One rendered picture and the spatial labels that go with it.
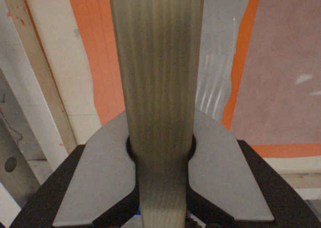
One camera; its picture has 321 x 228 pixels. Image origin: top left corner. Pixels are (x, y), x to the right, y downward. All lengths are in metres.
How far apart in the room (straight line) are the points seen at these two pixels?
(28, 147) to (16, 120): 0.30
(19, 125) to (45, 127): 1.57
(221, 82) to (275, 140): 0.17
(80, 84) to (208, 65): 0.18
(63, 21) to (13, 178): 0.24
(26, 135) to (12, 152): 1.58
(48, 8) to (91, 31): 0.05
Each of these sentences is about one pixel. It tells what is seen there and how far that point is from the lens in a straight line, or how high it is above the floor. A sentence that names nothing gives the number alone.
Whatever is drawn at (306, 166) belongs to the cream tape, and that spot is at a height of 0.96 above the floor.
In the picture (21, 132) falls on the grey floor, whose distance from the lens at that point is 1.92.
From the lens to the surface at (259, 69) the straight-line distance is 0.29.
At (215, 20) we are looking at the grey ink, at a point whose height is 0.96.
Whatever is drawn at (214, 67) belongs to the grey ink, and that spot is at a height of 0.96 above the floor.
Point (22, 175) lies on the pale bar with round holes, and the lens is 0.37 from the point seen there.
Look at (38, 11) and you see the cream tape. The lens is 0.28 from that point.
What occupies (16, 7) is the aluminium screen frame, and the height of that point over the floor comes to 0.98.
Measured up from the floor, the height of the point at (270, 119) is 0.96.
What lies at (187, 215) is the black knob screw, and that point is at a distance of 0.38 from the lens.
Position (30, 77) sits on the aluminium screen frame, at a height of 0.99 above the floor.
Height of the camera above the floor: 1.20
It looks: 59 degrees down
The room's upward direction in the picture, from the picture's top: 178 degrees clockwise
